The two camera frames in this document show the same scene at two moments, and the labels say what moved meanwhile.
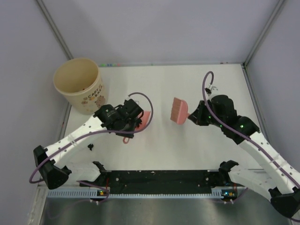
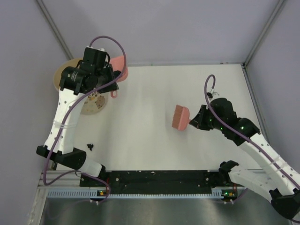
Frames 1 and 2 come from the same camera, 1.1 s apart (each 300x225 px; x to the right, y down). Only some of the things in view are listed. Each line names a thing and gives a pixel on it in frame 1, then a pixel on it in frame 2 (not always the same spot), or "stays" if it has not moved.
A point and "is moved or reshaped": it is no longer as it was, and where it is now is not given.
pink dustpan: x=144 y=119 -> x=118 y=63
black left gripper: x=130 y=135 -> x=111 y=86
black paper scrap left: x=90 y=146 stays
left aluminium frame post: x=55 y=30 stays
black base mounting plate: x=162 y=182 stays
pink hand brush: x=179 y=111 is moved or reshaped
